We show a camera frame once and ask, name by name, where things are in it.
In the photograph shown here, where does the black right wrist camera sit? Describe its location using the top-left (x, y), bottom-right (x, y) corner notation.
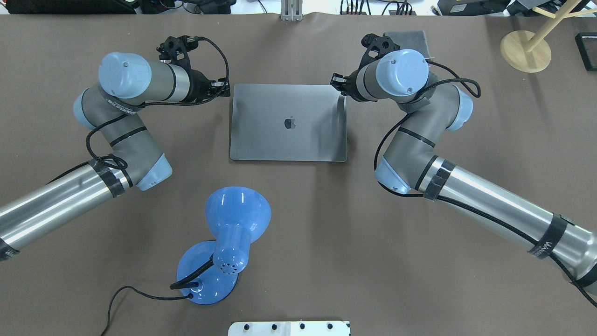
top-left (358, 33), bottom-right (401, 70)

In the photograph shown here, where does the aluminium frame post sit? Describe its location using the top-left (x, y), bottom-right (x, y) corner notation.
top-left (281, 0), bottom-right (303, 22)

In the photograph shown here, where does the folded grey cloth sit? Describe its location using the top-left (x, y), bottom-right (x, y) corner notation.
top-left (382, 30), bottom-right (431, 59)

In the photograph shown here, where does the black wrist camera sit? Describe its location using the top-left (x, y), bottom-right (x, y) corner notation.
top-left (358, 33), bottom-right (401, 70)
top-left (156, 35), bottom-right (199, 66)

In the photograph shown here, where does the black left camera cable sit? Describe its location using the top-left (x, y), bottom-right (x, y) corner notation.
top-left (86, 36), bottom-right (230, 171)

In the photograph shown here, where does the wooden cup stand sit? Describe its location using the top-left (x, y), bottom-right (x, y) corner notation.
top-left (500, 0), bottom-right (597, 73)

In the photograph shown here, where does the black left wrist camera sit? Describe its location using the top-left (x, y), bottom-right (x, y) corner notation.
top-left (156, 35), bottom-right (199, 66)

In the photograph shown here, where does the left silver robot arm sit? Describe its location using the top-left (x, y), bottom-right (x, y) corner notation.
top-left (1, 52), bottom-right (230, 261)

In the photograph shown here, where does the black flat device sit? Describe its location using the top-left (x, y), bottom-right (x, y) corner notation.
top-left (575, 32), bottom-right (597, 71)

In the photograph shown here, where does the black lamp power cable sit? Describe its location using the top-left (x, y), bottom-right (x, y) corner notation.
top-left (100, 286), bottom-right (194, 336)

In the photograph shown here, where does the grey laptop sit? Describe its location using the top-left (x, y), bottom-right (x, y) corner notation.
top-left (229, 84), bottom-right (347, 162)

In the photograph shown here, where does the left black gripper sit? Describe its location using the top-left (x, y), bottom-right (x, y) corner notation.
top-left (188, 70), bottom-right (231, 104)

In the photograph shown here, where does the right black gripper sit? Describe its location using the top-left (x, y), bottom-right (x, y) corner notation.
top-left (330, 70), bottom-right (369, 102)

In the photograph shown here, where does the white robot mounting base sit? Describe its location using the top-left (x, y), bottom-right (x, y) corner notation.
top-left (228, 321), bottom-right (351, 336)

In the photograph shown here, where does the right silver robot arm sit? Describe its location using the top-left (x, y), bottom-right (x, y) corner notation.
top-left (330, 49), bottom-right (596, 304)

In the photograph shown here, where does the blue desk lamp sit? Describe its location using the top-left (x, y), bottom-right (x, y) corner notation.
top-left (170, 186), bottom-right (271, 305)

